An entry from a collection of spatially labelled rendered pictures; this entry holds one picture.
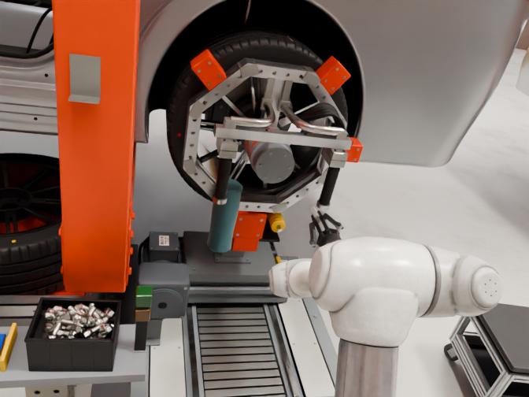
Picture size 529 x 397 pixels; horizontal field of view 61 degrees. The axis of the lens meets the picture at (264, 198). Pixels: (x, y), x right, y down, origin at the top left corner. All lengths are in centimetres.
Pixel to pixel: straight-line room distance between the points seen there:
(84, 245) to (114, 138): 32
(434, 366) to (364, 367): 145
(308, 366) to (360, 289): 114
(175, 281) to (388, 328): 96
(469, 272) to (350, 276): 20
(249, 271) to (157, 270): 49
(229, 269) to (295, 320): 36
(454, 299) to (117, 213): 80
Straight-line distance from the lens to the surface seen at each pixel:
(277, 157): 140
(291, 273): 128
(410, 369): 216
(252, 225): 170
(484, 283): 82
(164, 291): 158
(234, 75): 143
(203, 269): 192
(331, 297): 76
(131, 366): 129
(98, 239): 125
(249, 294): 197
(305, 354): 190
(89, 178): 115
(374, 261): 76
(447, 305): 83
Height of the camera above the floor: 147
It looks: 30 degrees down
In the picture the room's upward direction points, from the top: 13 degrees clockwise
